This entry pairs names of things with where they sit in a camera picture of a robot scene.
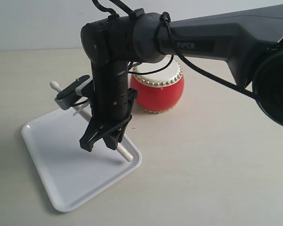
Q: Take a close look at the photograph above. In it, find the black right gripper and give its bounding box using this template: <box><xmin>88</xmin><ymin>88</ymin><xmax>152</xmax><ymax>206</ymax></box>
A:
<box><xmin>79</xmin><ymin>61</ymin><xmax>137</xmax><ymax>152</ymax></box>

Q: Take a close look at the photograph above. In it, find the wooden drumstick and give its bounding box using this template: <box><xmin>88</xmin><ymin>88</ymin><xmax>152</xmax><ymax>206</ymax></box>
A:
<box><xmin>50</xmin><ymin>81</ymin><xmax>133</xmax><ymax>162</ymax></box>

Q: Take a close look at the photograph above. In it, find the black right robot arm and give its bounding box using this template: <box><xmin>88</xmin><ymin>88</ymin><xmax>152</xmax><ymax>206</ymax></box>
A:
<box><xmin>80</xmin><ymin>1</ymin><xmax>283</xmax><ymax>151</ymax></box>

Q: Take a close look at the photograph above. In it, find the red small drum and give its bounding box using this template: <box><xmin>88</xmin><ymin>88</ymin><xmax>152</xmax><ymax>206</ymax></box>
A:
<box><xmin>130</xmin><ymin>56</ymin><xmax>184</xmax><ymax>113</ymax></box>

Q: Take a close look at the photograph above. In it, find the white rectangular plastic tray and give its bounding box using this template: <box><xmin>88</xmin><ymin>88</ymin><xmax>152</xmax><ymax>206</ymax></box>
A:
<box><xmin>21</xmin><ymin>109</ymin><xmax>142</xmax><ymax>212</ymax></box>

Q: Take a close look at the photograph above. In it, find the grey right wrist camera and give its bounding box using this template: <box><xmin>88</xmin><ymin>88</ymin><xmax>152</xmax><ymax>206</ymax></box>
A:
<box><xmin>54</xmin><ymin>75</ymin><xmax>94</xmax><ymax>110</ymax></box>

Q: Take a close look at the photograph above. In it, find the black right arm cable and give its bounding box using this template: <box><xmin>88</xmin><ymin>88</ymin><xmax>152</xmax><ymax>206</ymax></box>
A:
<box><xmin>92</xmin><ymin>0</ymin><xmax>258</xmax><ymax>102</ymax></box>

